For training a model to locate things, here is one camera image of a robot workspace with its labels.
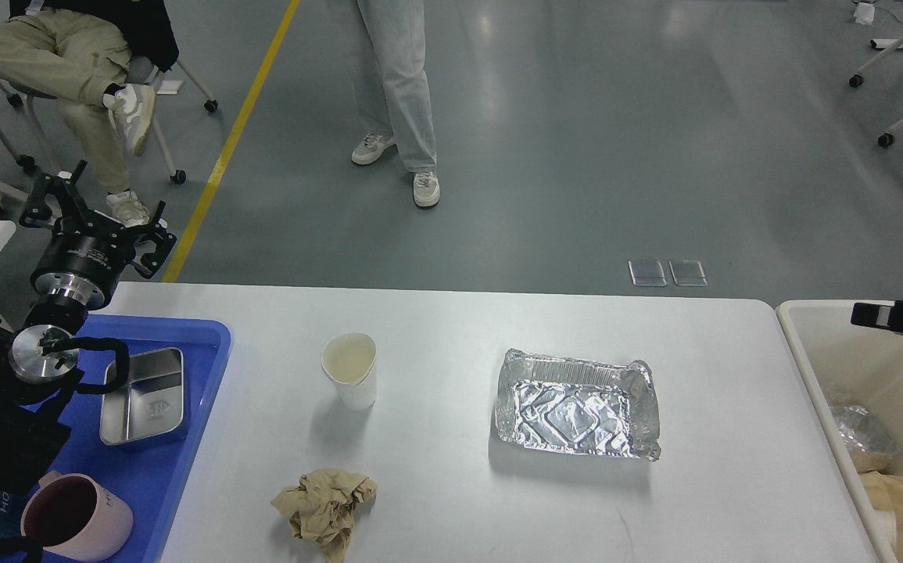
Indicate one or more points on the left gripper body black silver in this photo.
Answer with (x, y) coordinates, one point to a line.
(83, 268)

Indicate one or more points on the aluminium foil tray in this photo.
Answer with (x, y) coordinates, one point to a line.
(572, 406)

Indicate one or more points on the standing person grey jeans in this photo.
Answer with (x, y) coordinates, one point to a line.
(384, 45)

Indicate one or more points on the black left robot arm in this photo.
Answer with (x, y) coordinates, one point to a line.
(46, 362)

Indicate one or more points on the seated person khaki trousers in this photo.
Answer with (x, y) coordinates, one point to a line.
(79, 52)

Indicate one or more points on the white plastic bin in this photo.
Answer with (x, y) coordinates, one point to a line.
(845, 363)

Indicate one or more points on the pink mug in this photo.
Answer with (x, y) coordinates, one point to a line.
(73, 516)

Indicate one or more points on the crumpled brown paper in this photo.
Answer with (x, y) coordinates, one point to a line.
(320, 508)

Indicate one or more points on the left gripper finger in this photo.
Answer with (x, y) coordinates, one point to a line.
(55, 203)
(147, 246)

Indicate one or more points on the clear floor marker plate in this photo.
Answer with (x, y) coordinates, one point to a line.
(688, 272)

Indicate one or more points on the white paper cup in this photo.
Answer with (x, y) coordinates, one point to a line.
(348, 361)

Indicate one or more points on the stainless steel rectangular container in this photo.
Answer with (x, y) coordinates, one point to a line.
(152, 408)

